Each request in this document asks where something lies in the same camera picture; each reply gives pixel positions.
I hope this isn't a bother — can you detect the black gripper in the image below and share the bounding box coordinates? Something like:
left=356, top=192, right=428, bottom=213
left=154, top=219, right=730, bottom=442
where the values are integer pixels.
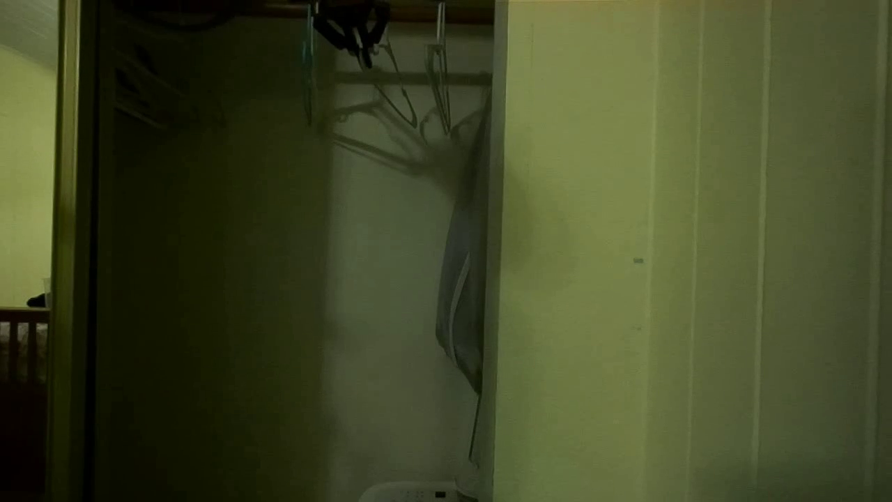
left=312, top=0, right=394, bottom=74

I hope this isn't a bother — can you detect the gray garment bag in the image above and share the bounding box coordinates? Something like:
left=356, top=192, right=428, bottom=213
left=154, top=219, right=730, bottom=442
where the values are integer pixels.
left=432, top=120, right=493, bottom=396

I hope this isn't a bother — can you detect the wooden crib rail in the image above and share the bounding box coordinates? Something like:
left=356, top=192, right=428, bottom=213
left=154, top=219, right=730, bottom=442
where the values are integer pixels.
left=0, top=290, right=54, bottom=393

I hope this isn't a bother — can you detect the closet door frame post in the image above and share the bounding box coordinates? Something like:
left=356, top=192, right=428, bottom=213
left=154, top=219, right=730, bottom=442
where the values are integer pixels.
left=48, top=0, right=97, bottom=502

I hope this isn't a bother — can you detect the white plastic hanger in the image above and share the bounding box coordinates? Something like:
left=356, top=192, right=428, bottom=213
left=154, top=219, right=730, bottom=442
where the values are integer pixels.
left=412, top=0, right=493, bottom=181
left=323, top=37, right=432, bottom=177

